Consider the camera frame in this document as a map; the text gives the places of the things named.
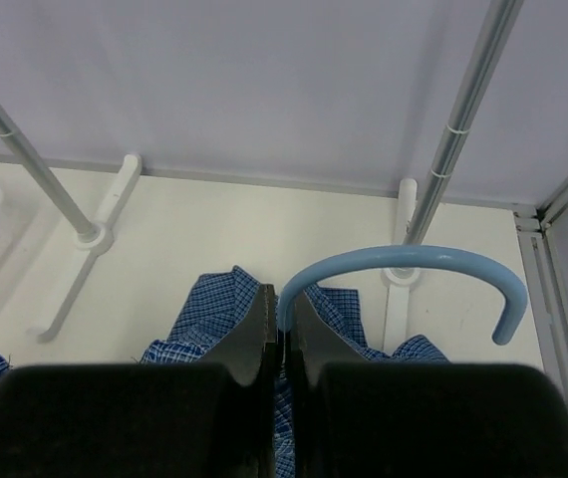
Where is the white and silver clothes rack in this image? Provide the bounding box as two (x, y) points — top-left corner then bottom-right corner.
(0, 1), (527, 346)

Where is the blue plaid shirt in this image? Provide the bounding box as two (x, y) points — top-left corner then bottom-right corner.
(0, 264), (452, 478)

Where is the aluminium frame post right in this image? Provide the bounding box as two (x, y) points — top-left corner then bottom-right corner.
(514, 176), (568, 233)

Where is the light blue wire hanger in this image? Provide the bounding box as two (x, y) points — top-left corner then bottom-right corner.
(0, 244), (528, 424)

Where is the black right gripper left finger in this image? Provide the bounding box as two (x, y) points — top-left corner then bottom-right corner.
(0, 285), (277, 477)

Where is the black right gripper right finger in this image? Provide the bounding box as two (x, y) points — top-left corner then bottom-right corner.
(286, 295), (568, 477)

